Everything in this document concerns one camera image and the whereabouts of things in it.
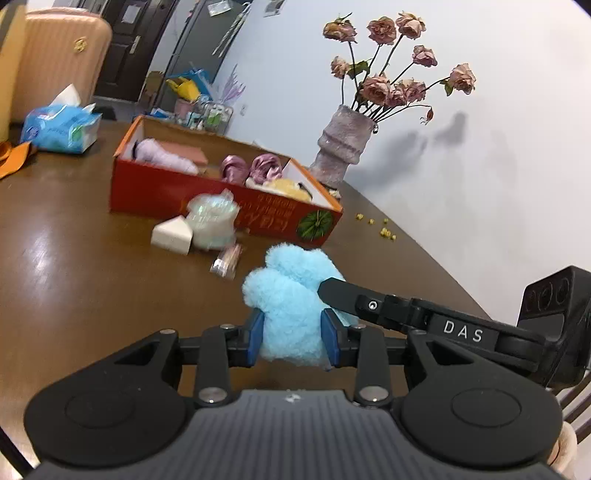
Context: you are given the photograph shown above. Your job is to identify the purple wall decoration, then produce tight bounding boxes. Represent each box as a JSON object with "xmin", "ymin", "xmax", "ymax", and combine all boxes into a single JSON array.
[{"xmin": 221, "ymin": 65, "xmax": 247, "ymax": 104}]

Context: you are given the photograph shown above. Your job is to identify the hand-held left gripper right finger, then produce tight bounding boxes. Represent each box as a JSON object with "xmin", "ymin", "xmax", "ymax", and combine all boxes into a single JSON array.
[{"xmin": 321, "ymin": 308, "xmax": 481, "ymax": 407}]

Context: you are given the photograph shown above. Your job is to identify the purple fluffy cloth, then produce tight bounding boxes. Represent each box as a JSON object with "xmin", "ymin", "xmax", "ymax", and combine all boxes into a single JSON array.
[{"xmin": 133, "ymin": 137, "xmax": 200, "ymax": 175}]

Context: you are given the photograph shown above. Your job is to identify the white makeup sponge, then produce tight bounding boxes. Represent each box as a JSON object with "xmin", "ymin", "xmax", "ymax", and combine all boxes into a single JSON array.
[{"xmin": 151, "ymin": 217, "xmax": 195, "ymax": 256}]

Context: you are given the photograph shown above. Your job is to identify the blue and yellow bag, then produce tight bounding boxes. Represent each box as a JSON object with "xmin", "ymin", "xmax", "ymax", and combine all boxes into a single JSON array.
[{"xmin": 165, "ymin": 69, "xmax": 215, "ymax": 104}]

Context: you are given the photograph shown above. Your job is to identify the small pink clear packet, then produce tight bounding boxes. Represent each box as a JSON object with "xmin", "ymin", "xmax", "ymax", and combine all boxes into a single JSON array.
[{"xmin": 209, "ymin": 244, "xmax": 244, "ymax": 280}]

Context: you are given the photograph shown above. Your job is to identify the brown cardboard carton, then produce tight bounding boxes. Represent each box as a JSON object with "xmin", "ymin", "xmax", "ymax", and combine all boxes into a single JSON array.
[{"xmin": 140, "ymin": 71, "xmax": 166, "ymax": 114}]

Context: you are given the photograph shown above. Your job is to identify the dried pink rose bouquet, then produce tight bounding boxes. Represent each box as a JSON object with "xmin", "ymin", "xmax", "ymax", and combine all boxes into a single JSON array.
[{"xmin": 322, "ymin": 11, "xmax": 477, "ymax": 125}]

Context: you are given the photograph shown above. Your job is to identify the scattered yellow flower bits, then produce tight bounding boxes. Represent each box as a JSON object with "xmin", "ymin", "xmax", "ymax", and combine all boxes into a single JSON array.
[{"xmin": 355, "ymin": 212, "xmax": 398, "ymax": 241}]

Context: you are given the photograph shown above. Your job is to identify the blue tissue pack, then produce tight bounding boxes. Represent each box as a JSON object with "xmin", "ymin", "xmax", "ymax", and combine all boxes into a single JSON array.
[{"xmin": 20, "ymin": 84, "xmax": 103, "ymax": 154}]

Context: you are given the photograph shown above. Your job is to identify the orange cloth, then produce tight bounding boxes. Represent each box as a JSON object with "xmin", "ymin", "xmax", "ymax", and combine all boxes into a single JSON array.
[{"xmin": 0, "ymin": 141, "xmax": 40, "ymax": 180}]

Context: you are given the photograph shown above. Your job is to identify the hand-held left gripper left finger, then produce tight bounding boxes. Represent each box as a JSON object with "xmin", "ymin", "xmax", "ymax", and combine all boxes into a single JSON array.
[{"xmin": 111, "ymin": 310, "xmax": 266, "ymax": 407}]

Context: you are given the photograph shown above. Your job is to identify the wire cart of bottles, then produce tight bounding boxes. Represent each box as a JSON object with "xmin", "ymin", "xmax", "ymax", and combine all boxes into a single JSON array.
[{"xmin": 174, "ymin": 95, "xmax": 235, "ymax": 136}]

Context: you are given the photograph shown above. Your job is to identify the wooden chair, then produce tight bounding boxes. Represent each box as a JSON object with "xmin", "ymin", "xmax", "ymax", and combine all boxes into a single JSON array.
[{"xmin": 553, "ymin": 369, "xmax": 591, "ymax": 462}]

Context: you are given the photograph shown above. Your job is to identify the bag of cotton pads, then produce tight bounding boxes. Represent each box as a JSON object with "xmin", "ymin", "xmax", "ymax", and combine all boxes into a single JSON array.
[{"xmin": 186, "ymin": 188, "xmax": 241, "ymax": 251}]

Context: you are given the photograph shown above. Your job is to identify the pink satin scrunchie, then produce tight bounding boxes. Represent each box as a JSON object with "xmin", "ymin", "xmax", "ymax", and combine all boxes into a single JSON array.
[
  {"xmin": 249, "ymin": 154, "xmax": 283, "ymax": 185},
  {"xmin": 220, "ymin": 155, "xmax": 250, "ymax": 184}
]

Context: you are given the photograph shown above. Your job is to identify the blue fluffy cloth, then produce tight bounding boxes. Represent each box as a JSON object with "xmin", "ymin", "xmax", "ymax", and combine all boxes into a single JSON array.
[{"xmin": 242, "ymin": 244, "xmax": 365, "ymax": 370}]

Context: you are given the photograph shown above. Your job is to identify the yellow plush toy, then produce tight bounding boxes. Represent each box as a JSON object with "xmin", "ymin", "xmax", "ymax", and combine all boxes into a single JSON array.
[{"xmin": 246, "ymin": 178, "xmax": 315, "ymax": 203}]

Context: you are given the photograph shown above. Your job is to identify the red cardboard box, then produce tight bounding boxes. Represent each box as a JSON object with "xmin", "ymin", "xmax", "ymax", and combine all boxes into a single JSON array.
[{"xmin": 109, "ymin": 115, "xmax": 344, "ymax": 247}]

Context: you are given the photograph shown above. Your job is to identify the pink ribbed ceramic vase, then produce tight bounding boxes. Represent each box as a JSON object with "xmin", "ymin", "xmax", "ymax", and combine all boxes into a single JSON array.
[{"xmin": 308, "ymin": 104, "xmax": 380, "ymax": 190}]

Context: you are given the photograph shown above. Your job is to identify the dark brown door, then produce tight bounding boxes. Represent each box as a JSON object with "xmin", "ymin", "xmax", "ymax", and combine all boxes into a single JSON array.
[{"xmin": 92, "ymin": 0, "xmax": 178, "ymax": 103}]

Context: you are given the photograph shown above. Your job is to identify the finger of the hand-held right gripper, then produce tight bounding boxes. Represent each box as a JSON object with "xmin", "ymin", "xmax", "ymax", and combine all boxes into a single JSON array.
[{"xmin": 317, "ymin": 277, "xmax": 546, "ymax": 372}]

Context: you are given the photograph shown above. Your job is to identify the grey refrigerator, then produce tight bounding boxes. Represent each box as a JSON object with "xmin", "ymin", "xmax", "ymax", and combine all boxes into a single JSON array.
[{"xmin": 165, "ymin": 0, "xmax": 254, "ymax": 79}]

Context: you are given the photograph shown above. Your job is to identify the pink ribbed suitcase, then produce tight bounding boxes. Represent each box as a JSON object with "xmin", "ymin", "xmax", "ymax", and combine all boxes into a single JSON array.
[{"xmin": 10, "ymin": 7, "xmax": 114, "ymax": 123}]

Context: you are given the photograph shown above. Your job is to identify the person's right hand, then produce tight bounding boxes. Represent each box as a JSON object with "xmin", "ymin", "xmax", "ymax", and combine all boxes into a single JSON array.
[{"xmin": 547, "ymin": 422, "xmax": 579, "ymax": 476}]

